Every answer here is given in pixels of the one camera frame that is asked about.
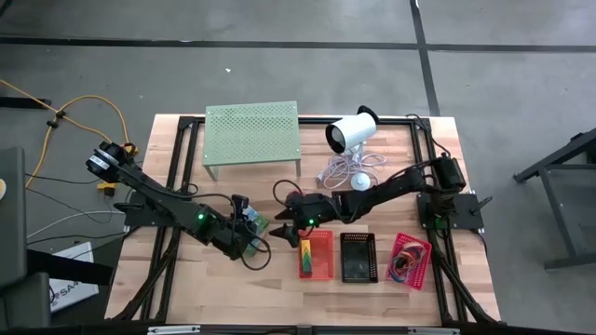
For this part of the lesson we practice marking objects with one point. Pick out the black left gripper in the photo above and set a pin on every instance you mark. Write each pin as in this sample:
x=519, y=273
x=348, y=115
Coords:
x=230, y=237

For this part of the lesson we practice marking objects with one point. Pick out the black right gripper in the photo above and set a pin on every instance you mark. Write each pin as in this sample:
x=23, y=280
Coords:
x=316, y=209

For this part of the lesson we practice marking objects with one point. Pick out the black rubber band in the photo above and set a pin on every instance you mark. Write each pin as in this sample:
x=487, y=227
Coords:
x=403, y=260

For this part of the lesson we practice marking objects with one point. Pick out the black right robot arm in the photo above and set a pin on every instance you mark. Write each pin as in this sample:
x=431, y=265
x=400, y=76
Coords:
x=396, y=186

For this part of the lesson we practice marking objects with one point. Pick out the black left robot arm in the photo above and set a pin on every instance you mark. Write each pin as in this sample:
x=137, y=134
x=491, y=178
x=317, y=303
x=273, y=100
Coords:
x=153, y=195

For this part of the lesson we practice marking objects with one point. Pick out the white desk lamp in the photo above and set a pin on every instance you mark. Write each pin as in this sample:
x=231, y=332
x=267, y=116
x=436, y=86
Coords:
x=354, y=130

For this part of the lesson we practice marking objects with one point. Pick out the orange plastic basket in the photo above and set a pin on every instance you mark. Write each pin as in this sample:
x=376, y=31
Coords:
x=323, y=260

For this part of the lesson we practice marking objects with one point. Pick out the black plastic basket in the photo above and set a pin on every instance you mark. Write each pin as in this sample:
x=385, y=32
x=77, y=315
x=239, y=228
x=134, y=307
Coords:
x=359, y=258

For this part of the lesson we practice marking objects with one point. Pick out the green perforated metal shelf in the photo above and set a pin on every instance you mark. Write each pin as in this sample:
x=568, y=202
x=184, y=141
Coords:
x=251, y=130

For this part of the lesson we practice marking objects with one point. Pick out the red plastic basket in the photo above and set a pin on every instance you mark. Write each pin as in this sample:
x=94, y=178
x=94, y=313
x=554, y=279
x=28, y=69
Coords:
x=416, y=284

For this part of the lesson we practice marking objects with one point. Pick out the black table edge beam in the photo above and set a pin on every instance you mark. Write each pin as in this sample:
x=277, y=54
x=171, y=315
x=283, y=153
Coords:
x=93, y=329

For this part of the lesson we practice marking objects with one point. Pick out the white printed box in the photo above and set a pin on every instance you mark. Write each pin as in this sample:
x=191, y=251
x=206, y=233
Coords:
x=77, y=293

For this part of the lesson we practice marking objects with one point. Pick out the grey monitor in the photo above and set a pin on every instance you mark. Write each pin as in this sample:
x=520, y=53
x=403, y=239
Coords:
x=11, y=218

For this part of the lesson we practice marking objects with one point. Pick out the black floor strip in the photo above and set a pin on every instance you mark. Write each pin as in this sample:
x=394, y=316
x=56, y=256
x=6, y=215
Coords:
x=23, y=102

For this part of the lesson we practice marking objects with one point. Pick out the black side table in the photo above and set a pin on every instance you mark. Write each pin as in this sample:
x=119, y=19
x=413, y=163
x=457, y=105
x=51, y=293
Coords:
x=559, y=218

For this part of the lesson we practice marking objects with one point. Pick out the silver metal bracket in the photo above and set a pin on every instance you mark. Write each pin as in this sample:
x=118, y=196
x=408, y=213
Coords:
x=172, y=330
x=433, y=331

